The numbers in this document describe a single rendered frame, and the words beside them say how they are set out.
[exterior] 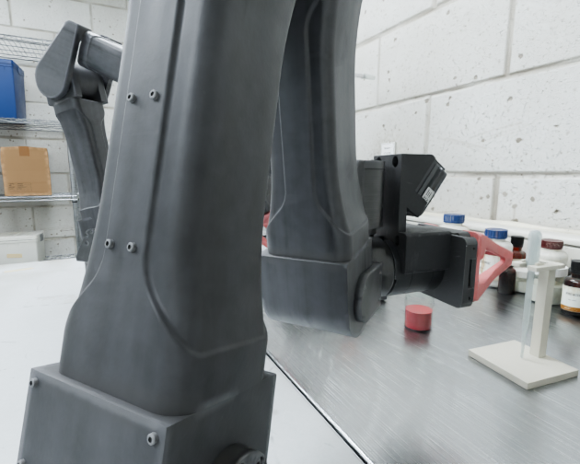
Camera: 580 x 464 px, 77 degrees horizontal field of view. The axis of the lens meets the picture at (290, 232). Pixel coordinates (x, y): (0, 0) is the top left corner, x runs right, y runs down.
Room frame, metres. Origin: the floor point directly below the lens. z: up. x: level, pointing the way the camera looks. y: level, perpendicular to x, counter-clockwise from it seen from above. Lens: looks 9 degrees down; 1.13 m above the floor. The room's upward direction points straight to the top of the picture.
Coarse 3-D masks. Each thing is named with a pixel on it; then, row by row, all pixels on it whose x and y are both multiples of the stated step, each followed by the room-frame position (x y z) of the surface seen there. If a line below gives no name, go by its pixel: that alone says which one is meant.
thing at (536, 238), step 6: (534, 234) 0.40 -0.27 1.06; (540, 234) 0.40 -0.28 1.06; (534, 240) 0.40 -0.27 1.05; (540, 240) 0.40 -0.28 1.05; (534, 246) 0.40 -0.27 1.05; (540, 246) 0.40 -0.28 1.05; (534, 252) 0.40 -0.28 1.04; (528, 258) 0.40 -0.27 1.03; (534, 258) 0.40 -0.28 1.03; (534, 264) 0.40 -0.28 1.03
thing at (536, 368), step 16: (544, 272) 0.41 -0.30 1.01; (544, 288) 0.41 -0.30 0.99; (544, 304) 0.41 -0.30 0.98; (544, 320) 0.41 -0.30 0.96; (544, 336) 0.41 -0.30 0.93; (480, 352) 0.42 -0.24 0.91; (496, 352) 0.42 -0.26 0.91; (512, 352) 0.42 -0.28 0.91; (528, 352) 0.42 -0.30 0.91; (544, 352) 0.41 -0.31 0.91; (496, 368) 0.39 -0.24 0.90; (512, 368) 0.38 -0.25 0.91; (528, 368) 0.38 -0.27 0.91; (544, 368) 0.38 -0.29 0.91; (560, 368) 0.38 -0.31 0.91; (528, 384) 0.36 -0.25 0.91; (544, 384) 0.36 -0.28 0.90
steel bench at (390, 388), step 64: (384, 320) 0.54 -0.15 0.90; (448, 320) 0.54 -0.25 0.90; (512, 320) 0.54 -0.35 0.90; (576, 320) 0.54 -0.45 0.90; (320, 384) 0.37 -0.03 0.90; (384, 384) 0.37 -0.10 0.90; (448, 384) 0.37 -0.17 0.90; (512, 384) 0.37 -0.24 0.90; (576, 384) 0.37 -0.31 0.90; (384, 448) 0.27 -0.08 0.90; (448, 448) 0.27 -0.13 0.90; (512, 448) 0.27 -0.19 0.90; (576, 448) 0.27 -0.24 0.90
